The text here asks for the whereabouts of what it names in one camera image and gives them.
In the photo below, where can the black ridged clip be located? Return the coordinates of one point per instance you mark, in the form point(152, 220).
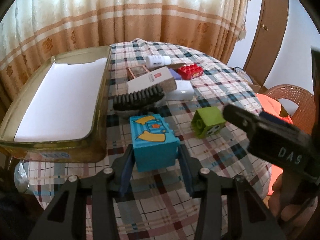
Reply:
point(140, 102)

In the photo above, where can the person's right hand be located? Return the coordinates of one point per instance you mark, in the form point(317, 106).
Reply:
point(277, 194)

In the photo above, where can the white pill bottle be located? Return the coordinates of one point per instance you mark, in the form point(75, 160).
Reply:
point(155, 61)

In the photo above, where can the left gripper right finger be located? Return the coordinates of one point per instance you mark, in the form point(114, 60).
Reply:
point(189, 170)

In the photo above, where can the white charger adapter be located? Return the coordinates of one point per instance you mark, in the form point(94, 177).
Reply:
point(184, 91)

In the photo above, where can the green toy block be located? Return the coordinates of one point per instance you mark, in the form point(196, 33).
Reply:
point(207, 121)

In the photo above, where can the white paper tray liner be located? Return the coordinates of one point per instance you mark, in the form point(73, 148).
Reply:
point(63, 106)

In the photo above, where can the cream orange curtain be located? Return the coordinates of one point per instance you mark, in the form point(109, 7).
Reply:
point(34, 30)

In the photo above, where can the white cardboard box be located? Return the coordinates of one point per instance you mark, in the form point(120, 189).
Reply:
point(161, 76)

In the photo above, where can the brown wicker chair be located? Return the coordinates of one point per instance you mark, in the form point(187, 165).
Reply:
point(304, 116)

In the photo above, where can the purple cube block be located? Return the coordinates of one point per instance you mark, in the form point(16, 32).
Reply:
point(175, 74)

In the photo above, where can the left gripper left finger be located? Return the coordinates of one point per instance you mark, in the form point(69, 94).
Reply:
point(127, 168)

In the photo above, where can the gold metal tray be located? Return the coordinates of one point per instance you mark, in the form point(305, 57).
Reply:
point(89, 149)

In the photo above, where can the plaid tablecloth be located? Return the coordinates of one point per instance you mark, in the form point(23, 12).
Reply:
point(158, 207)

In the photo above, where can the brown wooden comb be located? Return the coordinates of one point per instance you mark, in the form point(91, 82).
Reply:
point(176, 65)

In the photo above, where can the brown wooden cabinet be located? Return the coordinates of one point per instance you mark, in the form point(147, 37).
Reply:
point(267, 40)

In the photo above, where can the orange cloth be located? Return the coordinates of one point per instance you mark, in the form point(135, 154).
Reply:
point(273, 107)

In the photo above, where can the blue toy block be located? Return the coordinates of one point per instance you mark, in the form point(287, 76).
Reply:
point(155, 145)

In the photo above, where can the red toy brick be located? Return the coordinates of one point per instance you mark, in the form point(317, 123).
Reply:
point(189, 72)

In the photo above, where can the copper picture frame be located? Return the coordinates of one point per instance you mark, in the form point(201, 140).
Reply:
point(136, 71)

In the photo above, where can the cardboard box with tin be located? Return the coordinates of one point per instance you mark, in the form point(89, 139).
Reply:
point(249, 80)

